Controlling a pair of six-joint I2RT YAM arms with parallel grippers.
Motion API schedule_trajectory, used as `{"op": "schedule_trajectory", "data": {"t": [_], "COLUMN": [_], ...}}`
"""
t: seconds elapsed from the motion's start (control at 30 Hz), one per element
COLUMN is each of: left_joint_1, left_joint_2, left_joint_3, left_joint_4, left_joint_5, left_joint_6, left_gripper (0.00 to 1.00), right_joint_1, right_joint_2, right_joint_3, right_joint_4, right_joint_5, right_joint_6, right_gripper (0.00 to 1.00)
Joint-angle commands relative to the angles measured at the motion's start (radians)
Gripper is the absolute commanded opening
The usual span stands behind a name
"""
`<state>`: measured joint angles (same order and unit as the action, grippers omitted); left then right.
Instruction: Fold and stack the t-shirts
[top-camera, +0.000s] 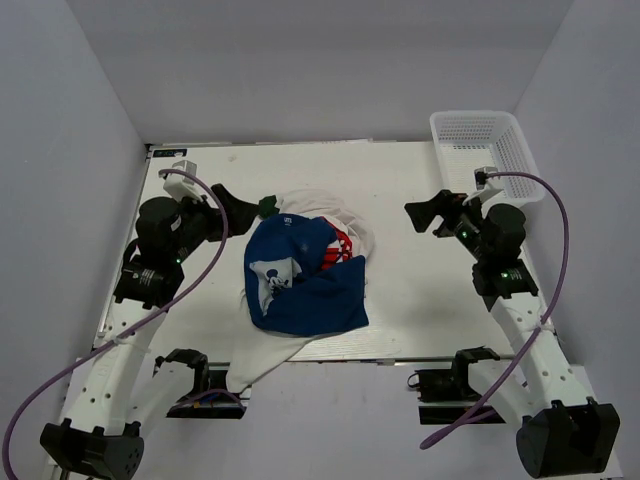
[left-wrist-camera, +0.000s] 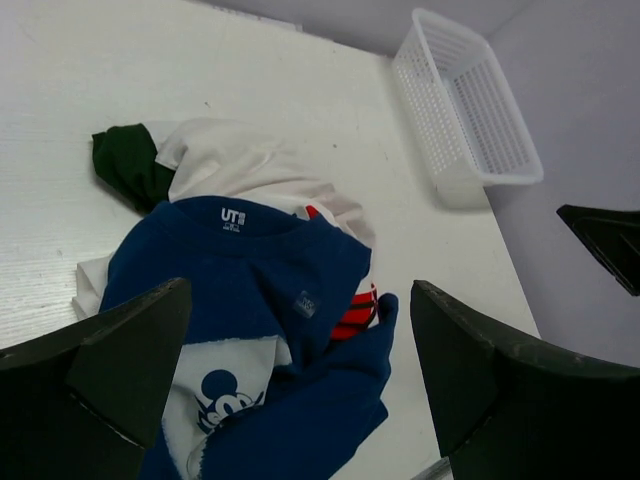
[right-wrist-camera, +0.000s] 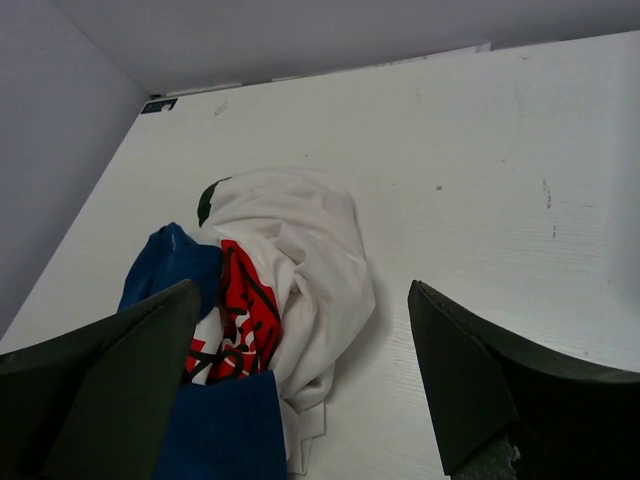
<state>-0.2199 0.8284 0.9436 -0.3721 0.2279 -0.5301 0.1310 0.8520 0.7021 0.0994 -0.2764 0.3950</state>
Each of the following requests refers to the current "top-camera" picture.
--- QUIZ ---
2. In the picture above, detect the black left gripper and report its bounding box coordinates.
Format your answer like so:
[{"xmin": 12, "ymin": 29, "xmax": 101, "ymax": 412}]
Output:
[{"xmin": 170, "ymin": 184, "xmax": 260, "ymax": 262}]

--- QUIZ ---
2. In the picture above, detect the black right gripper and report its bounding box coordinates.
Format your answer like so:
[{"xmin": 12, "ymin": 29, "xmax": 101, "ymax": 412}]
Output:
[{"xmin": 406, "ymin": 189, "xmax": 492, "ymax": 262}]

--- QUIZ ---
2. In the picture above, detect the white green Charlie Brown t-shirt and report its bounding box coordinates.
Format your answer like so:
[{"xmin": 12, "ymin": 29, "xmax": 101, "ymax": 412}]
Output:
[{"xmin": 258, "ymin": 195, "xmax": 280, "ymax": 219}]

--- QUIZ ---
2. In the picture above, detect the blue Mickey t-shirt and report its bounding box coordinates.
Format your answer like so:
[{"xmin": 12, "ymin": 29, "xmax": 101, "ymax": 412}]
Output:
[{"xmin": 244, "ymin": 214, "xmax": 369, "ymax": 337}]

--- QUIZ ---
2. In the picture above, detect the white red print t-shirt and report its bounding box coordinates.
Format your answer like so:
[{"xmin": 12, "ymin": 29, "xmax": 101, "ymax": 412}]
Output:
[{"xmin": 226, "ymin": 190, "xmax": 375, "ymax": 393}]

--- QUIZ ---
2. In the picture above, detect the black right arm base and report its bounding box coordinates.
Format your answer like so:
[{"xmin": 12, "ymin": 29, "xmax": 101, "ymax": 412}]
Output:
[{"xmin": 407, "ymin": 347, "xmax": 500, "ymax": 426}]

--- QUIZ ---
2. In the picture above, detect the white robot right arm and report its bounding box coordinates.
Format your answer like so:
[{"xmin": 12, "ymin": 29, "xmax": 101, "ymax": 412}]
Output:
[{"xmin": 404, "ymin": 190, "xmax": 620, "ymax": 479}]

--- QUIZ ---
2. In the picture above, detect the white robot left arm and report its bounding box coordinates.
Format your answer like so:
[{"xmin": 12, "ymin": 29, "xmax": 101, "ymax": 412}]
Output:
[{"xmin": 40, "ymin": 184, "xmax": 259, "ymax": 479}]

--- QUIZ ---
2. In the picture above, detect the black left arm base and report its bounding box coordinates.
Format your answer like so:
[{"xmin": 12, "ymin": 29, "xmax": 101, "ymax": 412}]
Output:
[{"xmin": 153, "ymin": 349, "xmax": 249, "ymax": 420}]

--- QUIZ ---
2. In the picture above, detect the blue table label sticker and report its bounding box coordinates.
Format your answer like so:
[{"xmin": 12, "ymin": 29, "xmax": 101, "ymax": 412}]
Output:
[{"xmin": 152, "ymin": 148, "xmax": 188, "ymax": 158}]

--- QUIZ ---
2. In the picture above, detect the white plastic basket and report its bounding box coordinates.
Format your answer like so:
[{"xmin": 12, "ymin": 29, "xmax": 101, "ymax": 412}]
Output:
[{"xmin": 430, "ymin": 110, "xmax": 539, "ymax": 194}]

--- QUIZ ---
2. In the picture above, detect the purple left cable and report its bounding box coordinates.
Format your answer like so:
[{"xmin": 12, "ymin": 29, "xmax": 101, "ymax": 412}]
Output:
[{"xmin": 0, "ymin": 168, "xmax": 232, "ymax": 476}]

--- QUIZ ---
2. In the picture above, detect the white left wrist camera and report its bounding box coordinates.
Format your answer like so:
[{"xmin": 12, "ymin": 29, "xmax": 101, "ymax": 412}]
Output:
[{"xmin": 158, "ymin": 160, "xmax": 206, "ymax": 203}]

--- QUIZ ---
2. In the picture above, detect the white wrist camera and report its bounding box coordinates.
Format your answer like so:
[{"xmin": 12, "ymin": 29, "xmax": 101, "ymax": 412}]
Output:
[
  {"xmin": 158, "ymin": 160, "xmax": 206, "ymax": 203},
  {"xmin": 463, "ymin": 167, "xmax": 504, "ymax": 205}
]

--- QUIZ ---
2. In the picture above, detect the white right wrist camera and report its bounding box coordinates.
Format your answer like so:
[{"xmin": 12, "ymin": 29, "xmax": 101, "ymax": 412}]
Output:
[{"xmin": 463, "ymin": 167, "xmax": 504, "ymax": 205}]

